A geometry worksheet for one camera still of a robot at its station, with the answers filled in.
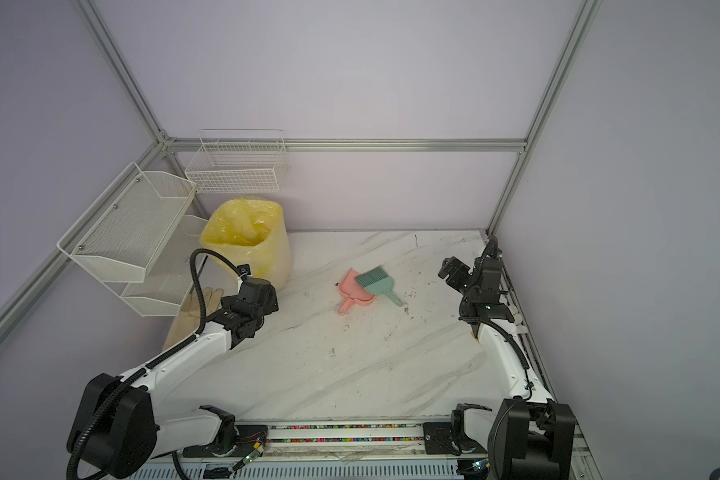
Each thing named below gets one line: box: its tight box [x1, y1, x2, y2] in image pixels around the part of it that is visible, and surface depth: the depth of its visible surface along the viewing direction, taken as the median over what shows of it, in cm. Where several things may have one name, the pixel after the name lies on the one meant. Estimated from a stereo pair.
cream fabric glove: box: [162, 287, 225, 352], surface depth 96 cm
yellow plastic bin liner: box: [200, 196, 282, 246], surface depth 97 cm
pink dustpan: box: [338, 269, 376, 315], surface depth 103 cm
